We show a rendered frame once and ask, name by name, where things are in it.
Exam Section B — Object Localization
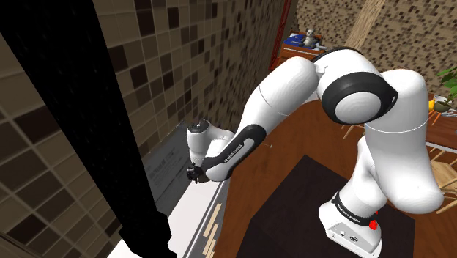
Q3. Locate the tall black slab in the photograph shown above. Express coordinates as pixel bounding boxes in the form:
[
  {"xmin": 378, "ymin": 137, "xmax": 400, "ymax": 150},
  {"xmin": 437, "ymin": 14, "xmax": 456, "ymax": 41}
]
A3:
[{"xmin": 0, "ymin": 0, "xmax": 178, "ymax": 258}]

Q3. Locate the wooden dresser with toys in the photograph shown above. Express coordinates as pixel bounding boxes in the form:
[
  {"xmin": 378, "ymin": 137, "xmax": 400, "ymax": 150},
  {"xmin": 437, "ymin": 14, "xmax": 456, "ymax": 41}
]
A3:
[{"xmin": 278, "ymin": 29, "xmax": 328, "ymax": 66}]

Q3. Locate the pale wooden beam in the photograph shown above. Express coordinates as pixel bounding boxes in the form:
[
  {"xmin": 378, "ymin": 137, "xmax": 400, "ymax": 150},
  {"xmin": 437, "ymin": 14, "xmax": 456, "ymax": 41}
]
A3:
[{"xmin": 343, "ymin": 0, "xmax": 387, "ymax": 51}]

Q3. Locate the pale wooden chair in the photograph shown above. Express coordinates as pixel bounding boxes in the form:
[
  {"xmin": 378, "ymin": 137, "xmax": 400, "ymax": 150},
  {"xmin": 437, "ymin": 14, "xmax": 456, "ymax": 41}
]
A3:
[{"xmin": 429, "ymin": 150, "xmax": 457, "ymax": 215}]

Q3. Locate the wooden table with plant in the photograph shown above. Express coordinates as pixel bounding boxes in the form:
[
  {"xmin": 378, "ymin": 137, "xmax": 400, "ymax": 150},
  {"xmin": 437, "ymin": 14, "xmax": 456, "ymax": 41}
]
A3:
[{"xmin": 423, "ymin": 65, "xmax": 457, "ymax": 155}]

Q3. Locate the white cabinet with wooden handles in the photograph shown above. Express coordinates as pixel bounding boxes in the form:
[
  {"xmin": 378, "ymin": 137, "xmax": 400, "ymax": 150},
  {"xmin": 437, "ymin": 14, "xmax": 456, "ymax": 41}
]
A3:
[{"xmin": 106, "ymin": 177, "xmax": 231, "ymax": 258}]

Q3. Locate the red door frame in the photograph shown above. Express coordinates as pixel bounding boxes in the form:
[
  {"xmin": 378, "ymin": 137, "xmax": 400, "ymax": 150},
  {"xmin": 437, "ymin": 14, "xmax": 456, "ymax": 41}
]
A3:
[{"xmin": 268, "ymin": 0, "xmax": 293, "ymax": 72}]

